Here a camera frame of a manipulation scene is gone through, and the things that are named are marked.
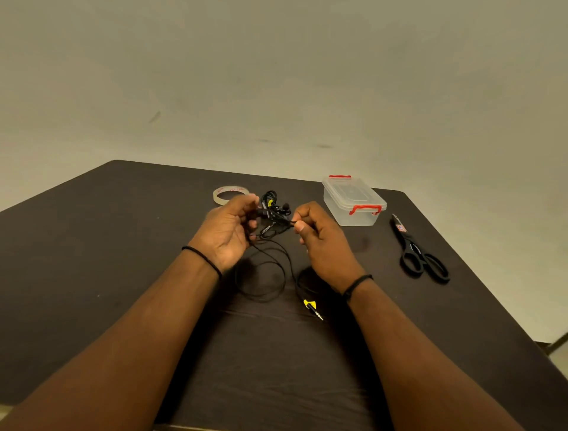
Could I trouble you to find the clear box with red clips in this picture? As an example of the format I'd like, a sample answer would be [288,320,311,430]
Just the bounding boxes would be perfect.
[322,174,388,227]

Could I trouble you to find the person's right forearm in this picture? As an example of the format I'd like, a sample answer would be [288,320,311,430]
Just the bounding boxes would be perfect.
[347,279,526,431]

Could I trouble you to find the black scissors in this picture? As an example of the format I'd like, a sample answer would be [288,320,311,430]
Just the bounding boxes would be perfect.
[390,214,451,284]

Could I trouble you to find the black wrist band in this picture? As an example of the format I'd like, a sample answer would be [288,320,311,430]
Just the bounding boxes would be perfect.
[342,274,374,303]
[181,246,223,280]

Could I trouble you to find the black right wrist band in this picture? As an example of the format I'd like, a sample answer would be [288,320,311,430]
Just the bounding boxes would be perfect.
[342,274,374,303]

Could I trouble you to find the black left wrist band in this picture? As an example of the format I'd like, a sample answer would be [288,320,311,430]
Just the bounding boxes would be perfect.
[181,246,223,280]

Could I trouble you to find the person's left forearm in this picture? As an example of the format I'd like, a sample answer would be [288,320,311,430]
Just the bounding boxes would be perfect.
[0,250,221,431]

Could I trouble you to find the person's right hand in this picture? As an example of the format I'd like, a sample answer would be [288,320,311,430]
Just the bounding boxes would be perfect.
[291,201,367,294]

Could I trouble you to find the clear tape roll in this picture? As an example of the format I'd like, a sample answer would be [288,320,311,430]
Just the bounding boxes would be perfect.
[212,186,250,207]

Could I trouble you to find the black wired earphones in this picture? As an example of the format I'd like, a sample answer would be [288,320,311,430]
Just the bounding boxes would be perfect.
[234,190,325,321]

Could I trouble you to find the person's left hand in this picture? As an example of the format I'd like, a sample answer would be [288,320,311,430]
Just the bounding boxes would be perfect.
[188,193,261,274]

